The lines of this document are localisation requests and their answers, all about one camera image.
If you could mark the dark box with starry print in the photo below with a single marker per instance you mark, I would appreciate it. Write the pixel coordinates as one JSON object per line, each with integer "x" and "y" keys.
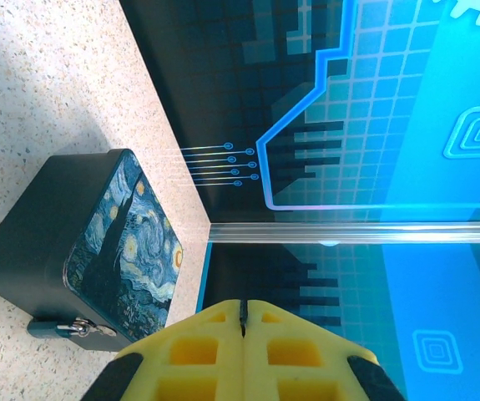
{"x": 56, "y": 234}

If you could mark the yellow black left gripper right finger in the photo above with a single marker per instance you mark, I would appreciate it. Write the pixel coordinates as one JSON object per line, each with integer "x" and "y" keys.
{"x": 298, "y": 355}

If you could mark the small teal padlock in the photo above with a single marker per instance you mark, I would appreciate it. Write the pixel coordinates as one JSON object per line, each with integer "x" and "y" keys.
{"x": 49, "y": 329}

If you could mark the aluminium right rear frame post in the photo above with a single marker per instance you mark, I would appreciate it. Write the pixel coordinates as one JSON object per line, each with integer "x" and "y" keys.
{"x": 348, "y": 232}

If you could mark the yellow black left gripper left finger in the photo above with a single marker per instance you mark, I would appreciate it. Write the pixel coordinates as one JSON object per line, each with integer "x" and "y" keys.
{"x": 189, "y": 355}

